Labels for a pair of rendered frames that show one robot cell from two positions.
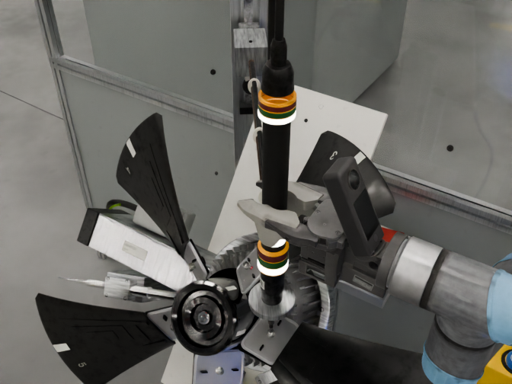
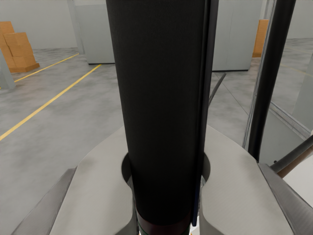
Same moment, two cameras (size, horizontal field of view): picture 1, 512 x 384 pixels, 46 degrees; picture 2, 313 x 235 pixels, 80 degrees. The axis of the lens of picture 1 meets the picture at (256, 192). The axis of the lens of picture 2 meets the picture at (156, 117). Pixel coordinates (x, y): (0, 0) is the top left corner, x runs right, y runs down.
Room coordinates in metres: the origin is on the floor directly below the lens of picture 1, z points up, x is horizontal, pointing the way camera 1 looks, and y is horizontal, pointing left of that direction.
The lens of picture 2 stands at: (0.54, -0.09, 1.54)
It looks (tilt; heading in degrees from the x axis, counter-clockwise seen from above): 28 degrees down; 61
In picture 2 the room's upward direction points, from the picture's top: 3 degrees counter-clockwise
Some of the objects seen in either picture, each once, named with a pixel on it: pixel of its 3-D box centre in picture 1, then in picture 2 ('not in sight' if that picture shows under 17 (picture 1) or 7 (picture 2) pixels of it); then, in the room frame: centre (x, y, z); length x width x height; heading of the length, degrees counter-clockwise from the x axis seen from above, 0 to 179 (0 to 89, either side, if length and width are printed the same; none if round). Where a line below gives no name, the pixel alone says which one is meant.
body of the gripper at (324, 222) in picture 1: (350, 248); not in sight; (0.52, -0.12, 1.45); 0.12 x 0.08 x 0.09; 58
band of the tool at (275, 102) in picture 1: (276, 106); not in sight; (0.58, -0.02, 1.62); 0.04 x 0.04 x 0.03
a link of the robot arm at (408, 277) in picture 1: (414, 267); not in sight; (0.48, -0.19, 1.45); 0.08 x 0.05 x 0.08; 148
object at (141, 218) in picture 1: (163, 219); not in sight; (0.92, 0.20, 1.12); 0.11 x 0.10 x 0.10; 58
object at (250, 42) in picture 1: (250, 50); not in sight; (1.20, 0.01, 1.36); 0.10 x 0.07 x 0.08; 3
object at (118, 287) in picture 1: (120, 287); not in sight; (0.77, 0.27, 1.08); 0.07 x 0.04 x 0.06; 69
